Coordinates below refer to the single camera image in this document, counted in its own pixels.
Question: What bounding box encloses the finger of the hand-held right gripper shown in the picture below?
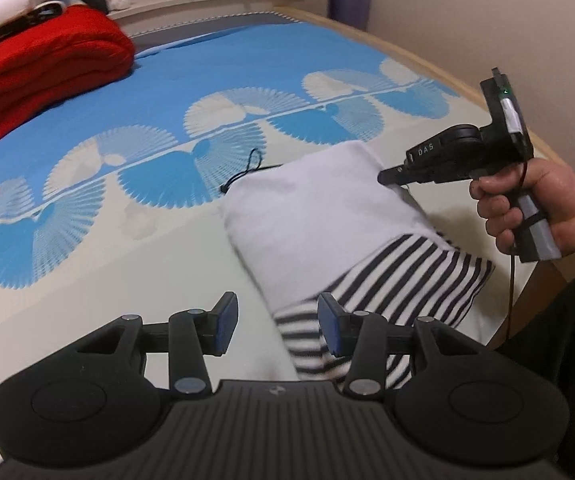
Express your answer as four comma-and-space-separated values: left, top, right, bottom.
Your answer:
377, 162, 449, 187

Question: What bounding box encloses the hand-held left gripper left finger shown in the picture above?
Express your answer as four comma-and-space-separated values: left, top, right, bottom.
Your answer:
75, 292, 241, 401

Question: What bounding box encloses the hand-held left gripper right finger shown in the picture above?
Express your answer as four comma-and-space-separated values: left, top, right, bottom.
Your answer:
316, 292, 483, 400

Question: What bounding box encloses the white black striped hoodie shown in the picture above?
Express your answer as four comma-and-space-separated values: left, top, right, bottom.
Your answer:
220, 140, 497, 391

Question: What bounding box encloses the person's right hand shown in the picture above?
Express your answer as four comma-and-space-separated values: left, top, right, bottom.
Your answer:
470, 159, 575, 258

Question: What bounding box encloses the purple box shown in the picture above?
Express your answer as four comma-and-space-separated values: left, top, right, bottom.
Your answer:
327, 0, 372, 31

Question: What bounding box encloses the person's black clothing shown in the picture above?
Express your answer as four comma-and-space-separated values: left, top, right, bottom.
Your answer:
487, 255, 575, 480

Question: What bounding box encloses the blue white patterned bed sheet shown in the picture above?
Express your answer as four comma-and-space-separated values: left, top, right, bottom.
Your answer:
0, 10, 538, 480

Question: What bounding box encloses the white window ledge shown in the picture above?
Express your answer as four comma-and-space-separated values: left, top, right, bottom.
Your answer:
110, 0, 308, 28

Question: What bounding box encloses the red folded blanket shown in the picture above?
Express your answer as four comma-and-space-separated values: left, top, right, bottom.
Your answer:
0, 4, 136, 156

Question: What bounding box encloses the white folded blanket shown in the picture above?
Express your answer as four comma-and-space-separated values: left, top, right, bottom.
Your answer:
0, 0, 66, 53

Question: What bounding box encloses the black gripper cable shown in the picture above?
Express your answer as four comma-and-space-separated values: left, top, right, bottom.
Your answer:
503, 132, 529, 347

